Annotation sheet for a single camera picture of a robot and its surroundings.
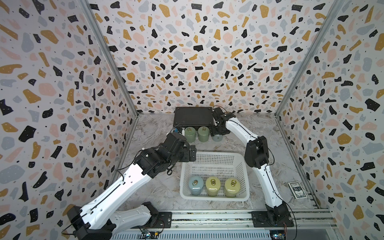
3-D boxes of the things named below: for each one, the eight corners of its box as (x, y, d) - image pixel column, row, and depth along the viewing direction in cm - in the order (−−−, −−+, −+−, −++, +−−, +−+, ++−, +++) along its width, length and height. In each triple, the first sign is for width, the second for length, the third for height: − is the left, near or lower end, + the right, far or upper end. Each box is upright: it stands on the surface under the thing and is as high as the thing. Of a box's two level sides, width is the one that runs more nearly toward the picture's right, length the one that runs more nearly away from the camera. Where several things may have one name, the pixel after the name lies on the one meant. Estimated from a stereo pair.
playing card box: (294, 199, 83) (296, 198, 81) (287, 184, 88) (289, 182, 87) (304, 197, 84) (307, 196, 82) (296, 182, 89) (298, 181, 87)
